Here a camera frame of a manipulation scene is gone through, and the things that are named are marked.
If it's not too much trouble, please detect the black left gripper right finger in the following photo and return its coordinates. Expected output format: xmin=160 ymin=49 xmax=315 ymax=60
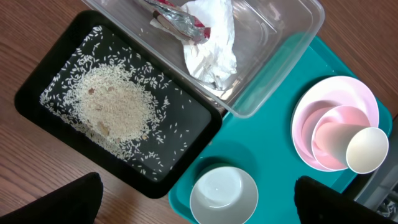
xmin=294 ymin=175 xmax=394 ymax=224

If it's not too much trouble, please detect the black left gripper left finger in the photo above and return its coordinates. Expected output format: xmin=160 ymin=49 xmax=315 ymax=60
xmin=1 ymin=172 xmax=103 ymax=224

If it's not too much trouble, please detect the white paper cup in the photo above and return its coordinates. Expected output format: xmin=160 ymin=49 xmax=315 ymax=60
xmin=314 ymin=123 xmax=389 ymax=174

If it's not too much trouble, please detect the grey bowl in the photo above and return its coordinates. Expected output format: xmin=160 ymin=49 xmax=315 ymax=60
xmin=190 ymin=166 xmax=259 ymax=224

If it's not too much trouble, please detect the pile of rice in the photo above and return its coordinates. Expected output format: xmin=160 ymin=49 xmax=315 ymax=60
xmin=39 ymin=26 xmax=195 ymax=182

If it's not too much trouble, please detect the white napkin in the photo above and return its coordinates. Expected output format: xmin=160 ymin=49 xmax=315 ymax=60
xmin=149 ymin=0 xmax=238 ymax=91

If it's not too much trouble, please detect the red foil wrapper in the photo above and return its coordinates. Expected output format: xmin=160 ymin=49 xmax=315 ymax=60
xmin=140 ymin=0 xmax=211 ymax=44

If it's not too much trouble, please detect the teal plastic tray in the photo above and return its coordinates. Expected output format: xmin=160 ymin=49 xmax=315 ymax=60
xmin=168 ymin=35 xmax=393 ymax=224

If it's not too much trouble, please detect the pink small bowl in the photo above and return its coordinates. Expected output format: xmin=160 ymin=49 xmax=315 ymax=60
xmin=311 ymin=105 xmax=370 ymax=171

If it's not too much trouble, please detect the pink plate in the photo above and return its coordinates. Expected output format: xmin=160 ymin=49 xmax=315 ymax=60
xmin=291 ymin=76 xmax=379 ymax=172

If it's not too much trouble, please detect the black rectangular tray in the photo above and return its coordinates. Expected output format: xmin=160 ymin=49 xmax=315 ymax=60
xmin=14 ymin=11 xmax=223 ymax=198

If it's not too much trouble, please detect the clear plastic bin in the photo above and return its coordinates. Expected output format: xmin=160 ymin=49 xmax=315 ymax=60
xmin=85 ymin=0 xmax=325 ymax=118

